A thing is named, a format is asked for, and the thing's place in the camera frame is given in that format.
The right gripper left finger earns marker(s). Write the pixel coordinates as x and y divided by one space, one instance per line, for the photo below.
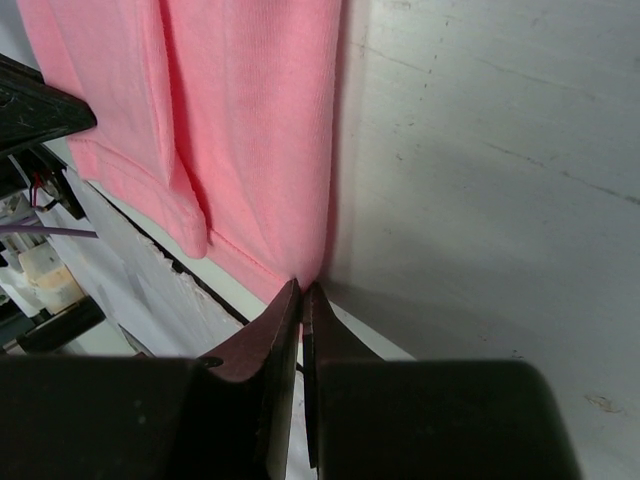
223 415

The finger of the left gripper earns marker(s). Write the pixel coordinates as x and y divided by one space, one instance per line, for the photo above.
33 112

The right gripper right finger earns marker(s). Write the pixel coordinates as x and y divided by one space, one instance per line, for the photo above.
370 418

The pink t shirt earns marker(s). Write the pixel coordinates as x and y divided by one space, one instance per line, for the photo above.
214 120

